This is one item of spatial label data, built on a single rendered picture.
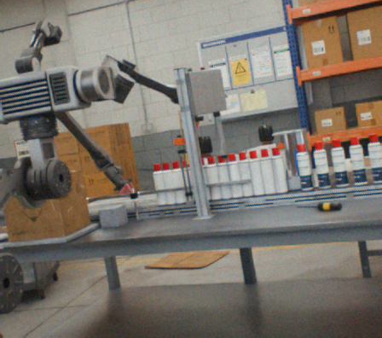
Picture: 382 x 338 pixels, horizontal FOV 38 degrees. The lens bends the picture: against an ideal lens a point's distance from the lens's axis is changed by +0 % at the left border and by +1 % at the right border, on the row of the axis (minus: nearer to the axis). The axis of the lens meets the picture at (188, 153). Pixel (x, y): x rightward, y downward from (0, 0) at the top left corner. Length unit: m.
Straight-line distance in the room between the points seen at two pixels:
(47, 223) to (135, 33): 5.05
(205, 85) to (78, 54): 5.33
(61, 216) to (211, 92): 0.86
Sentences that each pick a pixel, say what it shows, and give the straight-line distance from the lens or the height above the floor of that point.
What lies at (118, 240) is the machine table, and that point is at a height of 0.83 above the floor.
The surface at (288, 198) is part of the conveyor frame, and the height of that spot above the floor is 0.86.
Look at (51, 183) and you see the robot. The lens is 2.05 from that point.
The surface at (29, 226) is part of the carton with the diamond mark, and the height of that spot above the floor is 0.91.
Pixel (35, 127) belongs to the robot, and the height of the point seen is 1.33.
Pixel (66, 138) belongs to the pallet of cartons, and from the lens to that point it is 6.06.
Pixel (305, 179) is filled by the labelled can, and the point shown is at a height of 0.93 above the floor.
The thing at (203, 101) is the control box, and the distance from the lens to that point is 2.43.
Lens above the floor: 1.25
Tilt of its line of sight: 3 degrees down
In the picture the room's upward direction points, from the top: 10 degrees counter-clockwise
